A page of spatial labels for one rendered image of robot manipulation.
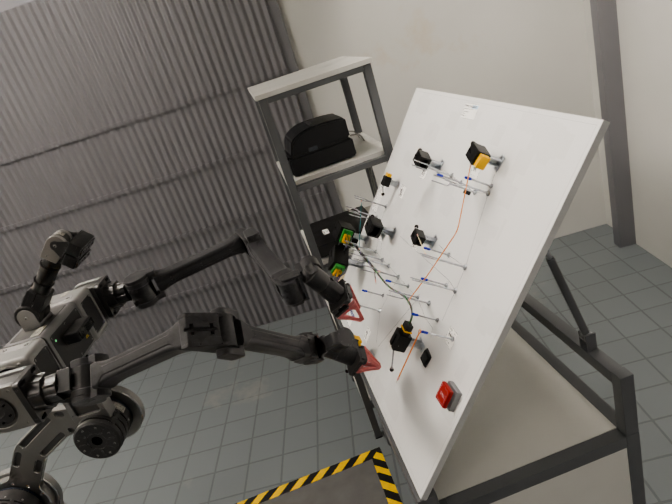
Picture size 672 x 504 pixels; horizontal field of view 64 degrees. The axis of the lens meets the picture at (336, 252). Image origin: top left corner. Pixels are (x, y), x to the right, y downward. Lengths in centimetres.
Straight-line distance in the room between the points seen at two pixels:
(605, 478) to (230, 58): 318
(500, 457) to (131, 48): 331
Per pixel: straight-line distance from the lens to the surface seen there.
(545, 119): 145
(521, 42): 412
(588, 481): 178
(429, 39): 395
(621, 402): 166
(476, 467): 169
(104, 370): 137
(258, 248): 168
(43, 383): 146
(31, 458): 213
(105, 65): 407
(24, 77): 429
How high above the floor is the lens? 203
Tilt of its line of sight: 23 degrees down
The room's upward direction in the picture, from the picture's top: 18 degrees counter-clockwise
